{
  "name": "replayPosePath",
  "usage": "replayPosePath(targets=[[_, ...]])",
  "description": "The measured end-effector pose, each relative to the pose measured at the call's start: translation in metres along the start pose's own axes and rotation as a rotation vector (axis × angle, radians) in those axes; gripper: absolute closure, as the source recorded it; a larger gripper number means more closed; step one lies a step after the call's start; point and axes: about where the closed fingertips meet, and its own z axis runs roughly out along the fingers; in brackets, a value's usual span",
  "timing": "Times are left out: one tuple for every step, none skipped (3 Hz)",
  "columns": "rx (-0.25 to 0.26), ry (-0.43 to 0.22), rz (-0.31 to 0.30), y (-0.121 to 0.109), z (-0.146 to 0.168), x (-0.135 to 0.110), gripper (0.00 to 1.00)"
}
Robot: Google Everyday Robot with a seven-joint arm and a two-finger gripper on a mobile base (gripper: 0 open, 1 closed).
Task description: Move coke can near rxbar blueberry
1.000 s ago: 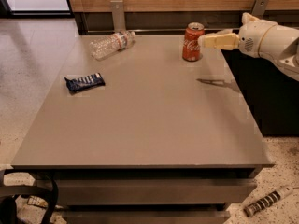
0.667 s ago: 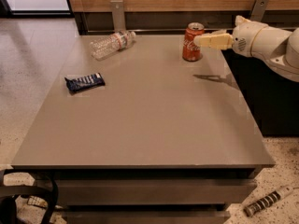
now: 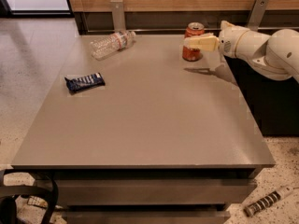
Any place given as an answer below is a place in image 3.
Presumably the red coke can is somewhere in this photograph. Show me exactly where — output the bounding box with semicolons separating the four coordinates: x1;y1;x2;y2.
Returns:
182;22;205;62

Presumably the white striped cylinder on floor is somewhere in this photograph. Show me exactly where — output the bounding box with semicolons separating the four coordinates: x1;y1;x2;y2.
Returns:
244;186;294;217

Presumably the right metal railing bracket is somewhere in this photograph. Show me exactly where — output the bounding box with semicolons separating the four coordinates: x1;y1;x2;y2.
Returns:
247;0;270;31

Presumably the black chair armrest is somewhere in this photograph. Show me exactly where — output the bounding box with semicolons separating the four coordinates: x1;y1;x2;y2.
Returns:
0;169;58;224

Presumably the lower grey drawer front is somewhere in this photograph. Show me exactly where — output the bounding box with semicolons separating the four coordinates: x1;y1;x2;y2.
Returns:
64;211;230;224

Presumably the metal railing bracket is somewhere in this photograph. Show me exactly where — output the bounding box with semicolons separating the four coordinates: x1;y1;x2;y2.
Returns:
247;0;270;31
110;0;126;31

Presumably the left metal railing bracket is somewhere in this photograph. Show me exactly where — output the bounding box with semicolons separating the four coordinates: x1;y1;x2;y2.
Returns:
110;0;126;31

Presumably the upper grey drawer front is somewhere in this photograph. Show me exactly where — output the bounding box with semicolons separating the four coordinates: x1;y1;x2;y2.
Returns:
56;179;256;206

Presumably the clear plastic water bottle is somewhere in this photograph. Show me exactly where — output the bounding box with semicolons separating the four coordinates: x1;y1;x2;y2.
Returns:
90;30;135;60

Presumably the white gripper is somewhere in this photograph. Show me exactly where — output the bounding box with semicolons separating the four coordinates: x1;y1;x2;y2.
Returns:
184;21;250;59

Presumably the grey drawer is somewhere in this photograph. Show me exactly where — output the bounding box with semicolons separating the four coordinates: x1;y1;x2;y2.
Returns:
64;211;230;224
56;179;256;206

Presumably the blue rxbar blueberry wrapper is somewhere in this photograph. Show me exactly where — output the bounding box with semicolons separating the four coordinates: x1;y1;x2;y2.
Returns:
64;73;106;93

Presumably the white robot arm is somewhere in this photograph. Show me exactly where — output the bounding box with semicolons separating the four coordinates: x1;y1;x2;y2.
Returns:
184;21;299;82

